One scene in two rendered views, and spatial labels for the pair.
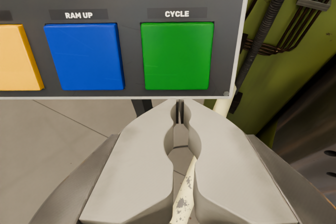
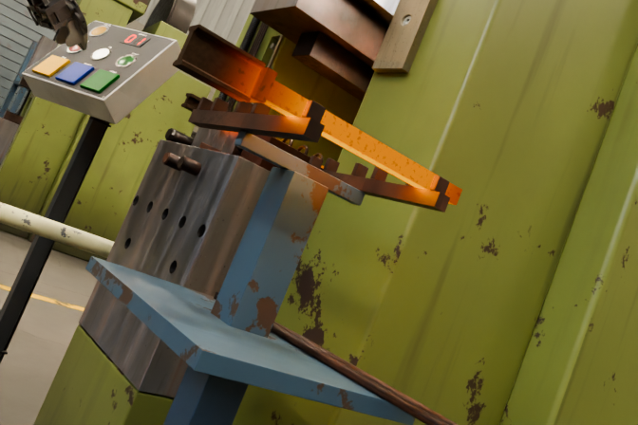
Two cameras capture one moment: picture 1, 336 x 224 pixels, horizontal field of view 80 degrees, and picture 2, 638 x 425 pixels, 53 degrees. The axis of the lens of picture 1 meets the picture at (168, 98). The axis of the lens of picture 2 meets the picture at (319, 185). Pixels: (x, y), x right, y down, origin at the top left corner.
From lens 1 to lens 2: 1.70 m
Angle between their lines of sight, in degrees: 69
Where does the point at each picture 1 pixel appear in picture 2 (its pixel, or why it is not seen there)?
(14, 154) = not seen: outside the picture
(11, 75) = (47, 68)
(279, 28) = not seen: hidden behind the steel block
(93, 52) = (79, 70)
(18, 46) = (62, 63)
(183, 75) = (96, 83)
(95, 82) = (67, 78)
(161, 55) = (96, 77)
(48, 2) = (84, 60)
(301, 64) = not seen: hidden behind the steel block
